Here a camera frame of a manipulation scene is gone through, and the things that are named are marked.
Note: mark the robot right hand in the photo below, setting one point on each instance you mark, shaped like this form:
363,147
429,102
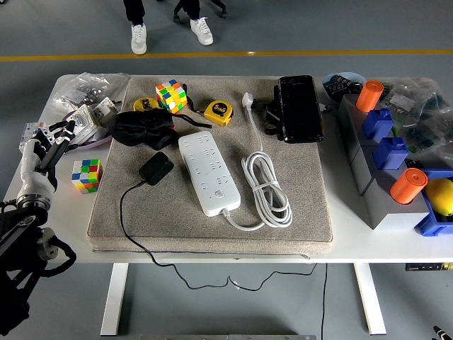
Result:
444,334

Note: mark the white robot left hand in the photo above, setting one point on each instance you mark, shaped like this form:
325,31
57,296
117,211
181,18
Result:
33,170

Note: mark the white power strip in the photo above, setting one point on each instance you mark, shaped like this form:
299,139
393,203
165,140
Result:
205,170

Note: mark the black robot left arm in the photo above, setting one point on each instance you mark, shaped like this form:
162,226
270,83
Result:
14,248

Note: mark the white circuit breaker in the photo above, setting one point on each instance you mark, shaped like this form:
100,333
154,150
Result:
33,127

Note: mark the colourful puzzle cube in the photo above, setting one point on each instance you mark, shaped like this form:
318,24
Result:
86,175
171,95

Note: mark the black table control panel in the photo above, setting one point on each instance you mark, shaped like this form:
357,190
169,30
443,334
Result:
424,266

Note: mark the large white socket plate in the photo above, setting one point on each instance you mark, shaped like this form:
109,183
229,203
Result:
85,118

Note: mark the white table leg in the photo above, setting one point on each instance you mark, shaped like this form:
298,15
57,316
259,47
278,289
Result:
113,301
369,301

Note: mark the clear bag of screws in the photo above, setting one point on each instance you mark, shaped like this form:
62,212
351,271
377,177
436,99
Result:
76,93

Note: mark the small white socket plate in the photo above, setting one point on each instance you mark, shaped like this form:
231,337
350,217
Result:
104,110

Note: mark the blue plastic bin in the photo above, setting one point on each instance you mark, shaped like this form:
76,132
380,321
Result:
430,226

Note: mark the black cloth pouch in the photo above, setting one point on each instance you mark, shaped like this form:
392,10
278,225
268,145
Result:
141,127

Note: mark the round yellow black tape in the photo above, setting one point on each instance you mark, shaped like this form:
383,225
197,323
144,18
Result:
143,104

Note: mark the grey holder block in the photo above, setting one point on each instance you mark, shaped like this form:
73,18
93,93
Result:
348,117
385,216

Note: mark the yellow lemon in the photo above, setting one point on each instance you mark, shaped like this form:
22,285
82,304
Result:
440,196

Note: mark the grey-brown mat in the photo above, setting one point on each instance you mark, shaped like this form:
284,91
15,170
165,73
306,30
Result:
170,219

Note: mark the orange cylinder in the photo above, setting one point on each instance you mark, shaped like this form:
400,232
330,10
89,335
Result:
407,187
369,95

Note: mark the seated person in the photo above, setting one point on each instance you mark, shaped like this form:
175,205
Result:
138,39

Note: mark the small black part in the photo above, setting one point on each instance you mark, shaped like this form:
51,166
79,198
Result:
414,164

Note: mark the blue plastic block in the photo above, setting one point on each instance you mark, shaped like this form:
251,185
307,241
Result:
389,154
377,124

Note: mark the yellow tape measure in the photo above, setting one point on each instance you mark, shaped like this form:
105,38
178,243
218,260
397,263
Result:
218,111

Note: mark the clear bag of dark parts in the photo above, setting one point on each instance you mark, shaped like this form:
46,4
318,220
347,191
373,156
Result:
435,134

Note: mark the clear bag with white label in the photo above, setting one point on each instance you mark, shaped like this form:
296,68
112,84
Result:
403,99

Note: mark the black office chair base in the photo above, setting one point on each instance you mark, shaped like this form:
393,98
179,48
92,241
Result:
221,8

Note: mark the light blue bowl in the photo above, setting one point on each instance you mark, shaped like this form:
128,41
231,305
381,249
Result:
331,99

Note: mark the glossy black case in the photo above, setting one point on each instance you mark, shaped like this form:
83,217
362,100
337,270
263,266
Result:
301,110

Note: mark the black component packets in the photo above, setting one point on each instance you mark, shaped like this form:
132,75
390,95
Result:
341,86

